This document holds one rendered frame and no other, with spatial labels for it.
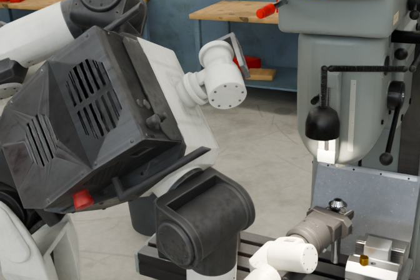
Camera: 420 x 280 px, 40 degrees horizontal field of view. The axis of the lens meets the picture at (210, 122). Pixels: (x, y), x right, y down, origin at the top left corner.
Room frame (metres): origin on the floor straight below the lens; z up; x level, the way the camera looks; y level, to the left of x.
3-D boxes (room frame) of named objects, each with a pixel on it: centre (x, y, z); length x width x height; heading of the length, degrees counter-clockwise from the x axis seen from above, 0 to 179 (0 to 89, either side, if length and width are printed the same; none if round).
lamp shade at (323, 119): (1.10, -0.24, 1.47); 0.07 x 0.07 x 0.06
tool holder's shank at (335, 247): (1.27, -0.32, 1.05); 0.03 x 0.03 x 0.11
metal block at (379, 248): (1.22, -0.41, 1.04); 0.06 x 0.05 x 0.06; 62
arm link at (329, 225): (1.21, -0.26, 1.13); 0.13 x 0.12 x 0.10; 48
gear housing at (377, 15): (1.31, -0.34, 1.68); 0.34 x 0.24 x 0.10; 152
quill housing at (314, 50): (1.28, -0.32, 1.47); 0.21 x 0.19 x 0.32; 62
